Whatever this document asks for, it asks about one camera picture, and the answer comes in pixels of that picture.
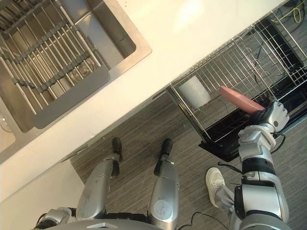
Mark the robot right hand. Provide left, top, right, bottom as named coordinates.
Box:
left=249, top=100, right=290, bottom=132

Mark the pink plate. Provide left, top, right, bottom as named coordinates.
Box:
left=220, top=86, right=266, bottom=115

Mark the black dishwasher door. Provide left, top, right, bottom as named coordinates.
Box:
left=198, top=79, right=307, bottom=161

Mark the grey cup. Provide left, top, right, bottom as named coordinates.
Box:
left=177, top=76, right=212, bottom=109

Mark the stainless steel sink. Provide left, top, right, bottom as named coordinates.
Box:
left=0, top=0, right=153, bottom=155

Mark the round sink drain strainer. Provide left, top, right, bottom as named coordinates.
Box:
left=67, top=57, right=97, bottom=85
left=0, top=113, right=13, bottom=131

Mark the person's white shoe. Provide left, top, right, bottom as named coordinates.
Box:
left=205, top=167, right=227, bottom=208

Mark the person's leg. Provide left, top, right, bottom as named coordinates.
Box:
left=213, top=184, right=237, bottom=214

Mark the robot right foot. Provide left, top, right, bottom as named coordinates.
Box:
left=161, top=138, right=174, bottom=157

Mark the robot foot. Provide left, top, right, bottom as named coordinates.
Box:
left=112, top=137, right=124, bottom=161
left=161, top=138, right=174, bottom=157

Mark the robot right leg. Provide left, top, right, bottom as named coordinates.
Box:
left=147, top=154, right=180, bottom=220

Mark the robot leg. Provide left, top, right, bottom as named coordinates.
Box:
left=147, top=154, right=180, bottom=220
left=76, top=157, right=120, bottom=220

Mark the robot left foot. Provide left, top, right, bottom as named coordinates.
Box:
left=112, top=137, right=124, bottom=161

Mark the robot left leg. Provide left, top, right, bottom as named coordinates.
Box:
left=76, top=157, right=120, bottom=220

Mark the silver robot torso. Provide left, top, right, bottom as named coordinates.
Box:
left=43, top=212, right=232, bottom=230

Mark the grey roll-up drying rack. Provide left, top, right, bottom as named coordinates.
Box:
left=0, top=4, right=111, bottom=130

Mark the dark grey dish rack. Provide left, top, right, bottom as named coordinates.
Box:
left=0, top=0, right=80, bottom=34

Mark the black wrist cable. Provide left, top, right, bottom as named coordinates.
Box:
left=272, top=133, right=286, bottom=152

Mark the wire dishwasher rack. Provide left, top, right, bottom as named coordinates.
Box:
left=251, top=11, right=307, bottom=106
left=168, top=35, right=288, bottom=145

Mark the yellow cable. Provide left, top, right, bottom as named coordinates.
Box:
left=272, top=6, right=303, bottom=25

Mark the black floor cable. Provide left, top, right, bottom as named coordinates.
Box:
left=184, top=211, right=212, bottom=228

